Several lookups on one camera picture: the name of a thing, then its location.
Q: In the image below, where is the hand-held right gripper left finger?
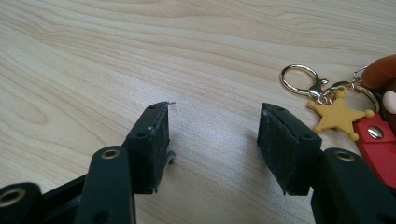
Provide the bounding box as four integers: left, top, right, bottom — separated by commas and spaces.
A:
124, 101, 177, 195

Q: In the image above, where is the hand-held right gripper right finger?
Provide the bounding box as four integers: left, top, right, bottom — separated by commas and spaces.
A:
256, 103, 323, 196

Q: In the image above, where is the yellow star charm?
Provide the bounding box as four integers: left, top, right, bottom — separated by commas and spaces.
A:
306, 86, 375, 142

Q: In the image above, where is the gold key ring with clasp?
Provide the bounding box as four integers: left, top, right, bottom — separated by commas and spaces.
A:
279, 63, 335, 105

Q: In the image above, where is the red strap with metal snap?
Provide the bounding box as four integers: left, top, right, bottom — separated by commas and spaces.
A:
353, 110, 396, 190

